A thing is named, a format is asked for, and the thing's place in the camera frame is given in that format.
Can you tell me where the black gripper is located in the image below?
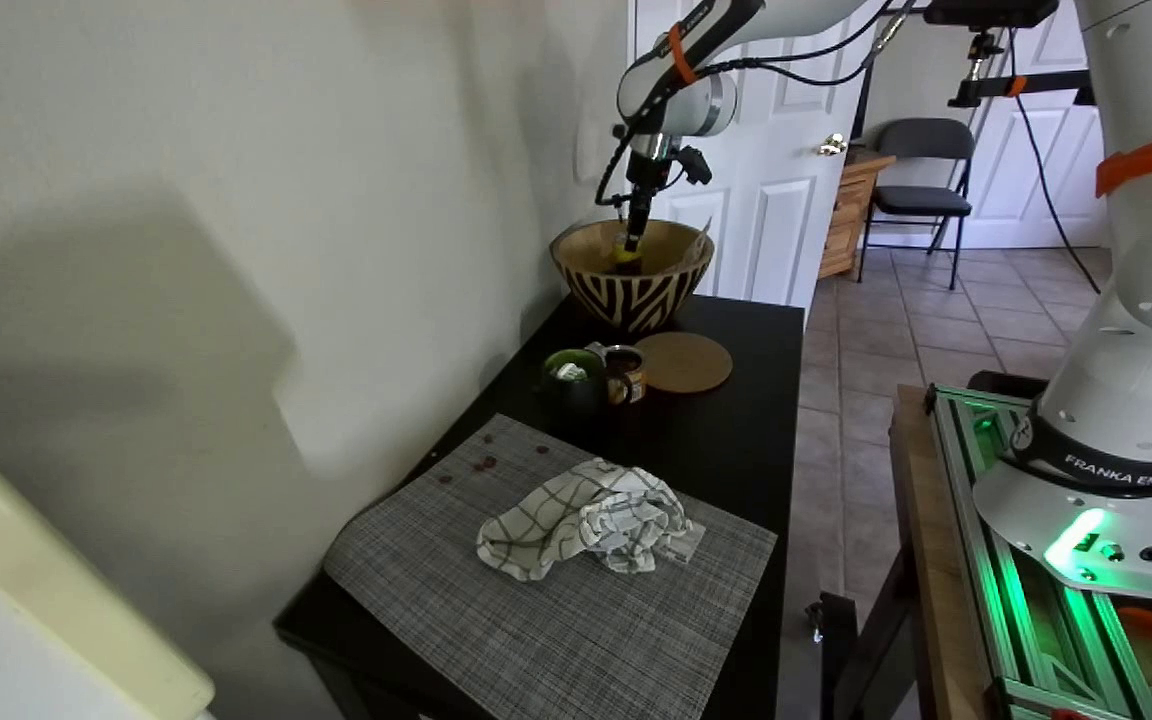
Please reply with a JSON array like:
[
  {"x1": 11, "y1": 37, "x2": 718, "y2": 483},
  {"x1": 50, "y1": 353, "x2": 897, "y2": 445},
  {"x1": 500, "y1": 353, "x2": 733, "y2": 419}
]
[{"x1": 614, "y1": 120, "x2": 718, "y2": 258}]

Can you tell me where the zebra pattern wooden bowl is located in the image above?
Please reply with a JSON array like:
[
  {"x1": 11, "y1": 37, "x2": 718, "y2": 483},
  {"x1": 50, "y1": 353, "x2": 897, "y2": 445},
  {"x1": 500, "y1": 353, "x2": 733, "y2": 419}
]
[{"x1": 543, "y1": 214, "x2": 721, "y2": 340}]

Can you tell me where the white panel door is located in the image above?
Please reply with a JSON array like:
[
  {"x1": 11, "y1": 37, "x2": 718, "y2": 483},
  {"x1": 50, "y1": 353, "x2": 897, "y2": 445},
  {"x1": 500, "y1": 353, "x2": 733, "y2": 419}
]
[{"x1": 626, "y1": 0, "x2": 878, "y2": 310}]

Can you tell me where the round cork coaster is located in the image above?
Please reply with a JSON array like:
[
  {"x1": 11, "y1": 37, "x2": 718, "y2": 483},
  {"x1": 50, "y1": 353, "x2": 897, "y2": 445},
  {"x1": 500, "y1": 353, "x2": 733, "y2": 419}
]
[{"x1": 633, "y1": 329, "x2": 740, "y2": 399}]

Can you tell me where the brown patterned mug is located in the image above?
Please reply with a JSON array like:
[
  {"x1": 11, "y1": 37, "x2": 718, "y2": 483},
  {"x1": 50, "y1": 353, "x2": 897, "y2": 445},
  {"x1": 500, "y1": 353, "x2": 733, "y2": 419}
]
[{"x1": 601, "y1": 340, "x2": 654, "y2": 410}]

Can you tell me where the round dark green object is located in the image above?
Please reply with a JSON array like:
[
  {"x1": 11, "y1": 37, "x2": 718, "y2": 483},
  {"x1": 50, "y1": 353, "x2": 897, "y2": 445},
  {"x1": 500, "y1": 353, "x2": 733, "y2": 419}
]
[{"x1": 533, "y1": 343, "x2": 614, "y2": 429}]

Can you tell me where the black side table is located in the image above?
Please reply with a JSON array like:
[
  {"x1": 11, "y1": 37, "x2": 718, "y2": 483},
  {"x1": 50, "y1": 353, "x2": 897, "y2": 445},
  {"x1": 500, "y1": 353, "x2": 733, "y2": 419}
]
[{"x1": 268, "y1": 291, "x2": 808, "y2": 720}]

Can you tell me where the grey folding chair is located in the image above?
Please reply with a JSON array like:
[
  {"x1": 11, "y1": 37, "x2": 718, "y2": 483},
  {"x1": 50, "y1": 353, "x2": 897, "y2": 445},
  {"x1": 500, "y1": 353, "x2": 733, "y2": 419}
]
[{"x1": 856, "y1": 115, "x2": 982, "y2": 294}]

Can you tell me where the white checkered dish cloth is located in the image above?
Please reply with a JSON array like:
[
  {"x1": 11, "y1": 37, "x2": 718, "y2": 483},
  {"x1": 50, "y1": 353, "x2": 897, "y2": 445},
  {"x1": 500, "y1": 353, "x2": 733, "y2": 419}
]
[{"x1": 474, "y1": 450, "x2": 714, "y2": 587}]

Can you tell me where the grey woven placemat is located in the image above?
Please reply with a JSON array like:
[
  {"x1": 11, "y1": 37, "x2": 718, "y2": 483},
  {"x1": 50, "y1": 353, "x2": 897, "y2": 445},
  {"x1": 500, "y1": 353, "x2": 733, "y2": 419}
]
[{"x1": 322, "y1": 406, "x2": 786, "y2": 720}]

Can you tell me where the cream white cabinet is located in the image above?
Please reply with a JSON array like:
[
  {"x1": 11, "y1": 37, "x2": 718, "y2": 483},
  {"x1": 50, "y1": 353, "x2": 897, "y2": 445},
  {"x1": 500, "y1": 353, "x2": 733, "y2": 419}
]
[{"x1": 0, "y1": 410, "x2": 222, "y2": 720}]

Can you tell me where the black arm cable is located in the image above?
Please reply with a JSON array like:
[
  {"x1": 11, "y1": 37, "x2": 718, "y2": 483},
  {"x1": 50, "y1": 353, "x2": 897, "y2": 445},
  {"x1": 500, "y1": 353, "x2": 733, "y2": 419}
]
[{"x1": 702, "y1": 0, "x2": 934, "y2": 92}]

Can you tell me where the black hanging cable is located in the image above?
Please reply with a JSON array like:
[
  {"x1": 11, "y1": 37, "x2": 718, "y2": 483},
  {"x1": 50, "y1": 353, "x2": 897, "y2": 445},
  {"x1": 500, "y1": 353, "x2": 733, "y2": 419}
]
[{"x1": 1003, "y1": 76, "x2": 1103, "y2": 301}]

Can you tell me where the black camera boom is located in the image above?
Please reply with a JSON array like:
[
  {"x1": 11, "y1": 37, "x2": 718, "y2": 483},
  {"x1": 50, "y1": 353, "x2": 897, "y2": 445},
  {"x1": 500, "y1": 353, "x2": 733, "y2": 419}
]
[{"x1": 922, "y1": 0, "x2": 1101, "y2": 110}]

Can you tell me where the wooden robot stand with frame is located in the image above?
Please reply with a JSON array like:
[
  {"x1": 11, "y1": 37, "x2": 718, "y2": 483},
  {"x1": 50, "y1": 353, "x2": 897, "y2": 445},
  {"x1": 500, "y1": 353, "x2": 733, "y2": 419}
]
[{"x1": 808, "y1": 379, "x2": 1152, "y2": 720}]

